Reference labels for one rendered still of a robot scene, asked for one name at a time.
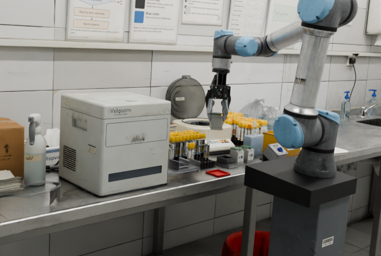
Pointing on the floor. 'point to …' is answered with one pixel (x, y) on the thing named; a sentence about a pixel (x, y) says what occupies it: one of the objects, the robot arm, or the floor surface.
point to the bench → (181, 191)
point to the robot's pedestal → (308, 228)
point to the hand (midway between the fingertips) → (216, 118)
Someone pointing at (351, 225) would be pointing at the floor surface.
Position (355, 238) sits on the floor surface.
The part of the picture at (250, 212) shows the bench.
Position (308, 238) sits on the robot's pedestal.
